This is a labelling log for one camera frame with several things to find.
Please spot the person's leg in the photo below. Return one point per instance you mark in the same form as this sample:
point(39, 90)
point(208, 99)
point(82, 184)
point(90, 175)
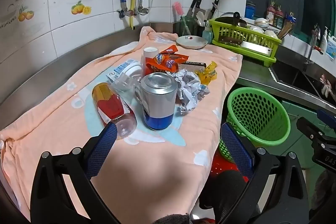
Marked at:
point(223, 195)

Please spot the blue jar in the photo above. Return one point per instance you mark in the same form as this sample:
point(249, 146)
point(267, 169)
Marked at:
point(250, 11)

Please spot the white pump bottle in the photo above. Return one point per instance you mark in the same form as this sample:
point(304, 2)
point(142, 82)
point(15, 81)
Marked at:
point(324, 41)

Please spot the white paper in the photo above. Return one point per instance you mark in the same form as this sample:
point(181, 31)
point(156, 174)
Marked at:
point(189, 90)

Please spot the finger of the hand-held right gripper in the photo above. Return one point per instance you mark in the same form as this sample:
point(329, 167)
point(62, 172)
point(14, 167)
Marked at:
point(312, 130)
point(326, 116)

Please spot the printed orange red snack packet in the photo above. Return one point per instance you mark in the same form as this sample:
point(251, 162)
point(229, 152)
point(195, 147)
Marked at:
point(162, 62)

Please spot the white spatula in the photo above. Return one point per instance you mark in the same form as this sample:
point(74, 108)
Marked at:
point(200, 18)

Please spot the white ceramic plate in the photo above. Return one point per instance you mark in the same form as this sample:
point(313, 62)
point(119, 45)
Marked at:
point(191, 41)

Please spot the clear bottle with red label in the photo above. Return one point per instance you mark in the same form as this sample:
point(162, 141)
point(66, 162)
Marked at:
point(107, 103)

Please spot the teal plastic bottle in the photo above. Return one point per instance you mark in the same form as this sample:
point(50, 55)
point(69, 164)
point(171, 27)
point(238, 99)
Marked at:
point(208, 34)

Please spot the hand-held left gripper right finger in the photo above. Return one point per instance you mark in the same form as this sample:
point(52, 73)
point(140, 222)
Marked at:
point(236, 150)

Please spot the clear plastic cup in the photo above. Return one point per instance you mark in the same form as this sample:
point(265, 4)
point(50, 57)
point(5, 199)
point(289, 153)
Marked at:
point(123, 87)

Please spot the jar with sprouting onion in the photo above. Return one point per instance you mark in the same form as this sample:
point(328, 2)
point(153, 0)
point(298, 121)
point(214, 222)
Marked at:
point(270, 14)
point(278, 18)

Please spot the metal faucet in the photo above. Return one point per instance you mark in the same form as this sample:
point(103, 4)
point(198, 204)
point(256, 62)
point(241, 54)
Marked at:
point(312, 45)

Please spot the black box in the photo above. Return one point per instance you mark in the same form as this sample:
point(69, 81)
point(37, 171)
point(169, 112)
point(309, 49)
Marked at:
point(193, 64)

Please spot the bundle of chopsticks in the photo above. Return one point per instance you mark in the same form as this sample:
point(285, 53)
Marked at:
point(284, 29)

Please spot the green dish rack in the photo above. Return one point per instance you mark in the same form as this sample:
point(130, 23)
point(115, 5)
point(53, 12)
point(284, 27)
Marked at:
point(262, 39)

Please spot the pink and white cloth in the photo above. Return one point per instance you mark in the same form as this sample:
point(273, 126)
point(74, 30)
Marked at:
point(326, 85)

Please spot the black pan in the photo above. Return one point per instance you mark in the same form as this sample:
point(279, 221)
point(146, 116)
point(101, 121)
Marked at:
point(231, 20)

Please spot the pink bottle brush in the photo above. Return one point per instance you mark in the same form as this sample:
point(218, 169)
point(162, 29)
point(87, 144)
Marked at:
point(177, 7)

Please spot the blue label detergent jug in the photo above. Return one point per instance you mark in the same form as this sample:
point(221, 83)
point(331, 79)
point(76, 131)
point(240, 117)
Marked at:
point(332, 47)

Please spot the patterned ceramic bowl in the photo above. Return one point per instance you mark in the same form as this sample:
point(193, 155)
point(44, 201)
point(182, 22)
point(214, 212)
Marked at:
point(261, 22)

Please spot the green cabinet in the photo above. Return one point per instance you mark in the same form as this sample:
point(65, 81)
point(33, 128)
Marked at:
point(302, 108)

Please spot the white paper cup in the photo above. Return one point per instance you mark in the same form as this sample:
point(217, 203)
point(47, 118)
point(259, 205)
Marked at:
point(150, 52)

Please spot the white bowl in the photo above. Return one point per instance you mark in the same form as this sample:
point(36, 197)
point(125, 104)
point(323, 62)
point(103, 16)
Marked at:
point(270, 33)
point(256, 29)

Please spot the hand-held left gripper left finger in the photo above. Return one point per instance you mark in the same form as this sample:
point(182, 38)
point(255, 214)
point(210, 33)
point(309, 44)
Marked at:
point(102, 150)

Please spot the blue capped bottle with plant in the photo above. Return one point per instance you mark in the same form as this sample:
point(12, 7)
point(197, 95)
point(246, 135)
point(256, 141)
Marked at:
point(290, 22)

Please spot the silver and blue can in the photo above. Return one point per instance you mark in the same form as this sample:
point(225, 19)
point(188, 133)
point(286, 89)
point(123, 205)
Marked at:
point(157, 106)

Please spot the steel sink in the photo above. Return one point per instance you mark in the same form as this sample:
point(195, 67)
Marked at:
point(294, 77)

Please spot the green plastic basket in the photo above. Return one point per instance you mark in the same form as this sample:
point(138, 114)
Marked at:
point(262, 141)

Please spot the red plastic stool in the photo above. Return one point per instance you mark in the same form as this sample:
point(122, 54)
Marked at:
point(223, 169)

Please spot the yellow snack packet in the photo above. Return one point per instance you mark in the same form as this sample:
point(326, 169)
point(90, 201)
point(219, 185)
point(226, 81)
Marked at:
point(207, 75)

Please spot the peach flower print blanket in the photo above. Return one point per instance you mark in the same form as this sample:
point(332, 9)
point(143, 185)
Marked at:
point(157, 161)

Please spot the green glass jar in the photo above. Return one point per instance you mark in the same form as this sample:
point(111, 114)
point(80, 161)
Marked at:
point(187, 27)

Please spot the knife block with knives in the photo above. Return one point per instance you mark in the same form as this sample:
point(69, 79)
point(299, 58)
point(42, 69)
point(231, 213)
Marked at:
point(195, 3)

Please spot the metal water valve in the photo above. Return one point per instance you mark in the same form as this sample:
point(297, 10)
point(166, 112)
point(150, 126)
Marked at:
point(142, 11)
point(125, 12)

